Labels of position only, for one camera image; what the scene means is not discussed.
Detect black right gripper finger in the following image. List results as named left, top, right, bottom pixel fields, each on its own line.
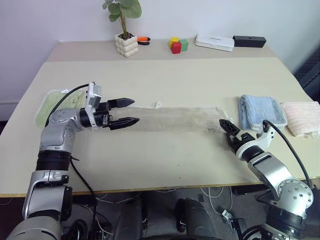
left=218, top=118, right=243, bottom=136

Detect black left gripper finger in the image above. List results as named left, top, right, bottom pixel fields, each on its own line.
left=108, top=116, right=141, bottom=131
left=107, top=97, right=136, bottom=109

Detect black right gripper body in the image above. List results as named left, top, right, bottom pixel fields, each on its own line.
left=224, top=130, right=256, bottom=155

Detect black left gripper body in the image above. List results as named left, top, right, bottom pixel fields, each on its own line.
left=94, top=100, right=113, bottom=128

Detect long beige towel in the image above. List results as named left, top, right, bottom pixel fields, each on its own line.
left=91, top=100, right=236, bottom=134

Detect folded blue towel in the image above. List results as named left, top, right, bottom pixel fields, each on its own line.
left=237, top=94, right=288, bottom=132

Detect green towel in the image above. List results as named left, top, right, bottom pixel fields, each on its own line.
left=34, top=88, right=89, bottom=130

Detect folded pink towel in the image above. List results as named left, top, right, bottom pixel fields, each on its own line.
left=279, top=100, right=320, bottom=139

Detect white bubbly plant pot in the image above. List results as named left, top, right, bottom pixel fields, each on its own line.
left=114, top=32, right=139, bottom=59

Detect orange and black pliers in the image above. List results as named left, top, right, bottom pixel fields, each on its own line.
left=136, top=36, right=152, bottom=47

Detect red cube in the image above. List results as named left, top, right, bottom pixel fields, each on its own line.
left=171, top=41, right=183, bottom=55

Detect yellow cube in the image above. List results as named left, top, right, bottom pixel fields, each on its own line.
left=169, top=36, right=181, bottom=49

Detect flat white box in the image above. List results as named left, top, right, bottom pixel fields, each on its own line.
left=194, top=33, right=236, bottom=52

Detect long black box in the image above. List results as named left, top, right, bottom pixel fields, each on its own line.
left=232, top=35, right=267, bottom=49

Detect black rounded shape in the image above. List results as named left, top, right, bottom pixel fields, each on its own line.
left=113, top=198, right=146, bottom=240
left=174, top=196, right=219, bottom=240

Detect green leafy plant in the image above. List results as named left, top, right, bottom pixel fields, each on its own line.
left=101, top=0, right=143, bottom=38

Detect dark chair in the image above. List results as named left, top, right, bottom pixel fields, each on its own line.
left=293, top=51, right=320, bottom=101

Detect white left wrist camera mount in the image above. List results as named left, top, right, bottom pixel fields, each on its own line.
left=84, top=80, right=104, bottom=131

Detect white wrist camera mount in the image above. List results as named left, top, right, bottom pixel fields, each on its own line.
left=84, top=80, right=104, bottom=131
left=235, top=120, right=276, bottom=161

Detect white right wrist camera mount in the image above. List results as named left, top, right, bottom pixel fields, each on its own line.
left=235, top=120, right=276, bottom=161

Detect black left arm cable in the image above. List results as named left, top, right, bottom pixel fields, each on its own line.
left=69, top=154, right=99, bottom=240
left=44, top=84, right=91, bottom=128

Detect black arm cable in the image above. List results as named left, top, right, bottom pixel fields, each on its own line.
left=44, top=84, right=91, bottom=128
left=69, top=154, right=99, bottom=240
left=256, top=119, right=315, bottom=204

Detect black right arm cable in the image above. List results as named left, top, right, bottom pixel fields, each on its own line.
left=256, top=119, right=315, bottom=204

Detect white cable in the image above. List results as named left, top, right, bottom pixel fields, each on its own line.
left=198, top=185, right=234, bottom=217

